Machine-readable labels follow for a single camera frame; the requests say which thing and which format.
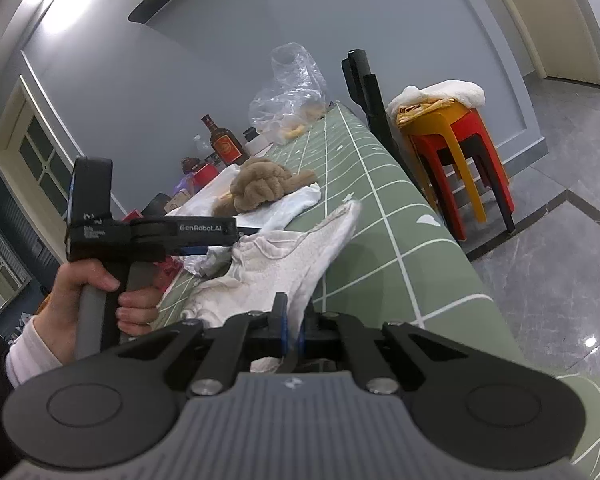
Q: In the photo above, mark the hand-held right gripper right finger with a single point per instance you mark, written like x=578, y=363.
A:
x=301, y=340

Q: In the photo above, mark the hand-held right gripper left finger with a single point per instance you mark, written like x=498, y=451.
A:
x=280, y=330

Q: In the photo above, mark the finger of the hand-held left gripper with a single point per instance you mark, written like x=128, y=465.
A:
x=250, y=230
x=205, y=250

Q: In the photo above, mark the brown teddy bear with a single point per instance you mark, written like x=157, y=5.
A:
x=260, y=185

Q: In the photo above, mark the white terry cloth mitt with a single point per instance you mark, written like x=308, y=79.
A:
x=305, y=260

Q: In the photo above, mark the person's left forearm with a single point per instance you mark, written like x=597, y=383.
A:
x=40, y=355

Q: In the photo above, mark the person's left hand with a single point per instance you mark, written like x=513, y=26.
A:
x=65, y=300

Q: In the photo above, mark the red box with clear side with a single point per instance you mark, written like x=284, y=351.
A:
x=169, y=270

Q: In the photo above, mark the small wooden speaker box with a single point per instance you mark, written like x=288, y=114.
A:
x=177, y=203

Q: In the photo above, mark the purple toy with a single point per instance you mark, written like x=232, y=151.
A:
x=186, y=182

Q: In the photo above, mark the red mug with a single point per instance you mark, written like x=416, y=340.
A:
x=205, y=176

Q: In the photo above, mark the white box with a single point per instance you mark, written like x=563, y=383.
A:
x=260, y=147

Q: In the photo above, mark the brown liquor bottle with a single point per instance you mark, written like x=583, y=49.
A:
x=226, y=147

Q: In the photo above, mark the clear water bottle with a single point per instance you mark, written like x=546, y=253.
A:
x=203, y=146

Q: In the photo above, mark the black jar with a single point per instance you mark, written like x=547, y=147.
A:
x=250, y=134

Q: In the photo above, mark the yellow pastry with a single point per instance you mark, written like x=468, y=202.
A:
x=292, y=133

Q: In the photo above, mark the glass-paned door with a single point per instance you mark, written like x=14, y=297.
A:
x=35, y=150

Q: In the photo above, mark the green checkered tablecloth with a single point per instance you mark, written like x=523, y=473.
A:
x=380, y=240

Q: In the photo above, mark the clear plastic bag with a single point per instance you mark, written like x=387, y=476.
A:
x=290, y=90

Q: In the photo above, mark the black chair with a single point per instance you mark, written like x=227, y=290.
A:
x=365, y=90

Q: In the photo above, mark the white towel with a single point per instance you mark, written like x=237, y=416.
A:
x=440, y=92

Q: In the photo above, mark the black plastic stool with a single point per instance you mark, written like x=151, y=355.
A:
x=502, y=200

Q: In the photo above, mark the red plastic stool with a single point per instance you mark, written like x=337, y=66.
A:
x=480, y=130

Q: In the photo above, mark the cream door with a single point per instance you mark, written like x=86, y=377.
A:
x=545, y=15

